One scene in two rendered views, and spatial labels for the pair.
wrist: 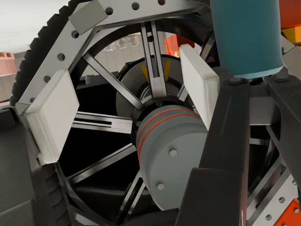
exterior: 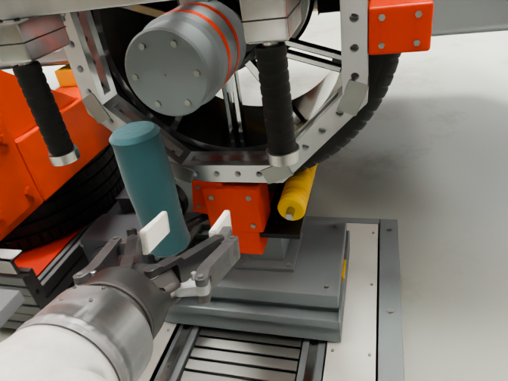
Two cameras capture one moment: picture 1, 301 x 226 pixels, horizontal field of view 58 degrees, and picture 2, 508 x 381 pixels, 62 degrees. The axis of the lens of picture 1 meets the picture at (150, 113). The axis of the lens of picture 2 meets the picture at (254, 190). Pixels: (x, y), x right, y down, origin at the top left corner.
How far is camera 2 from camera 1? 0.45 m
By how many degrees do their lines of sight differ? 46
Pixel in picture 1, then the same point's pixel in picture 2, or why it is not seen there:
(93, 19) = (271, 171)
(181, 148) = (181, 103)
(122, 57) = not seen: outside the picture
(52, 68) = (314, 139)
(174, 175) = (185, 81)
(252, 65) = (134, 150)
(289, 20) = not seen: hidden behind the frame
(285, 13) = not seen: hidden behind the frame
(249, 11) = (142, 184)
